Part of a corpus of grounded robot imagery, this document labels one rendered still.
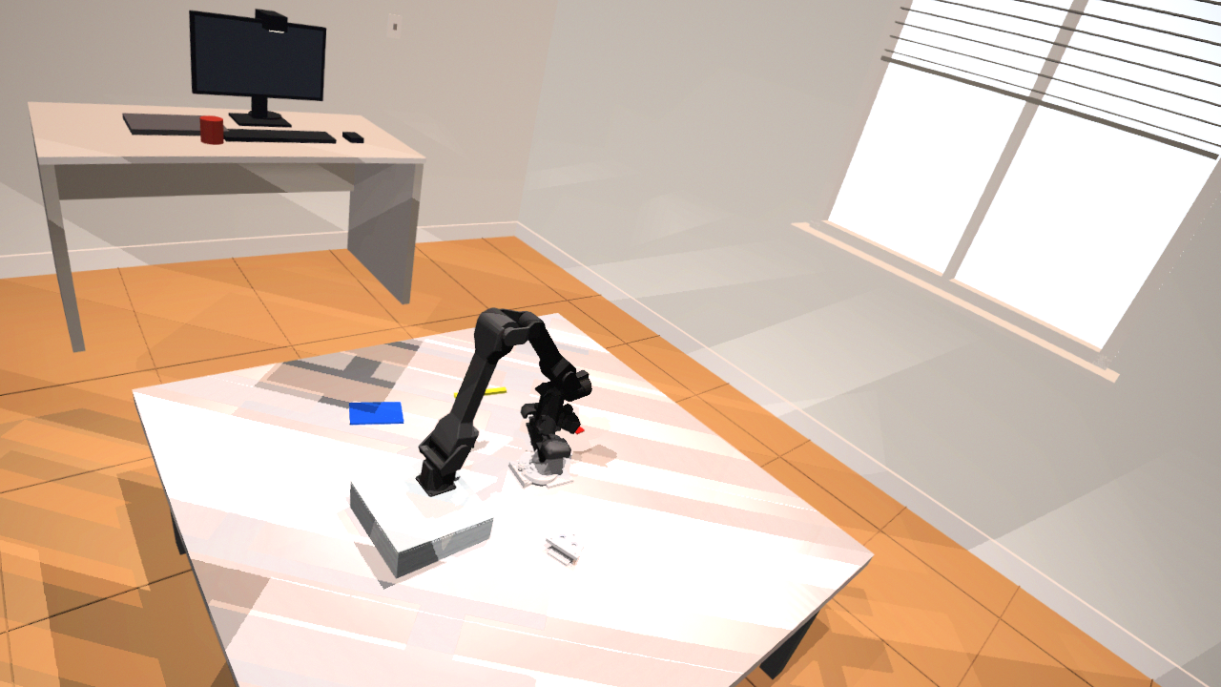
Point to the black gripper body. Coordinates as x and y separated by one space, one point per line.
553 447

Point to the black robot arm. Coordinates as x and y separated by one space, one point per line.
497 330

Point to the blue flat rectangular plate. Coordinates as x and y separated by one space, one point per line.
376 413

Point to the yellow flat bar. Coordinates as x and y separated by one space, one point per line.
493 391

